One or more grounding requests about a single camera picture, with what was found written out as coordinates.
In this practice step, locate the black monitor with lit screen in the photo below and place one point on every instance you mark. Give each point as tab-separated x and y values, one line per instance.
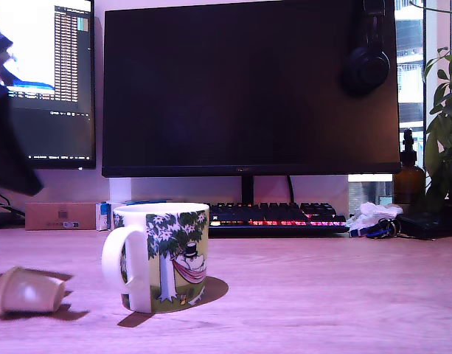
63	129

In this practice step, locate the large black dark monitor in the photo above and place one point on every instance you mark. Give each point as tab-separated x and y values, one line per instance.
211	92

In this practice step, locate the small white and blue box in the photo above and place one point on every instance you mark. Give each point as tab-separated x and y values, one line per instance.
144	201
102	217

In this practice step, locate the white mug with cartoon print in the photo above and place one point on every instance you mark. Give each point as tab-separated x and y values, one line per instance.
166	258

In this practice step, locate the green houseplant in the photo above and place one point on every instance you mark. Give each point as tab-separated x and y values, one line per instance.
445	147

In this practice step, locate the brown cardboard box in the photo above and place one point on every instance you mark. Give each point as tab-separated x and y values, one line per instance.
41	215

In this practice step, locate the black keyboard with rainbow backlight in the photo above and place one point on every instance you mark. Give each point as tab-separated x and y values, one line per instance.
284	223

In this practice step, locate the amber glass pump bottle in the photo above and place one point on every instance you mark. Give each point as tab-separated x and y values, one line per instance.
408	184

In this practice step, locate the black headphones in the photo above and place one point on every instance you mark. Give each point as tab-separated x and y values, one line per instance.
365	68

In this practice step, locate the tan coffee capsule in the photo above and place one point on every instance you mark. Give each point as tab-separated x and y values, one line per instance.
26	291

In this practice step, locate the crumpled white tissue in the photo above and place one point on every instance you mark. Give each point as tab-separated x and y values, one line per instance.
373	211

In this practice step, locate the white upright post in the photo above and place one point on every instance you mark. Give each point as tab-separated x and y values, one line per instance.
119	190

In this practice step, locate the black window frame bar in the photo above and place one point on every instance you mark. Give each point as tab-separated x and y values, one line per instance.
424	37

